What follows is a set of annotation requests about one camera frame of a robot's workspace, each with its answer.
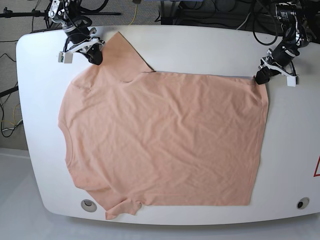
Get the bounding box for white cable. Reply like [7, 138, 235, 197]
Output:
[234, 11, 251, 30]

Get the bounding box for red triangle warning sticker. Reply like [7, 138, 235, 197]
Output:
[313, 157, 320, 177]

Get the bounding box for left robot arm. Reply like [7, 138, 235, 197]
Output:
[255, 0, 320, 87]

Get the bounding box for yellow cable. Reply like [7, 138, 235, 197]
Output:
[129, 2, 139, 26]

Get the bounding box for peach pink T-shirt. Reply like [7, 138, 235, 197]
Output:
[58, 33, 269, 220]

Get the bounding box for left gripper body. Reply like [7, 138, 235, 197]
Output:
[258, 44, 299, 77]

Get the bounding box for black equipment frame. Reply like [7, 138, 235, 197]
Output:
[157, 0, 320, 42]

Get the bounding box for table cable grommet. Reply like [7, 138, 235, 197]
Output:
[80, 199, 97, 213]
[296, 197, 310, 210]

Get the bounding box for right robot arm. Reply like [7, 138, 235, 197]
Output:
[48, 0, 105, 66]

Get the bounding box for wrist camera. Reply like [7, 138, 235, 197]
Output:
[58, 51, 73, 64]
[286, 75, 298, 87]

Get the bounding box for right table cable grommet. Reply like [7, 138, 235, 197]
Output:
[296, 197, 310, 210]

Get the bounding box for black tripod stand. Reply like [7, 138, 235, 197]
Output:
[0, 6, 121, 29]

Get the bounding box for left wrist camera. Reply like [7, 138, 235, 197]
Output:
[286, 75, 298, 87]

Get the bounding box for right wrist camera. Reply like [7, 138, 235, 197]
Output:
[58, 51, 73, 64]

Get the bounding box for left table cable grommet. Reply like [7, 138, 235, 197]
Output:
[80, 199, 97, 213]

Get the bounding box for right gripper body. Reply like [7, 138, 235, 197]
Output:
[63, 26, 105, 53]

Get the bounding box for black floor cables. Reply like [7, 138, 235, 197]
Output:
[0, 52, 21, 138]

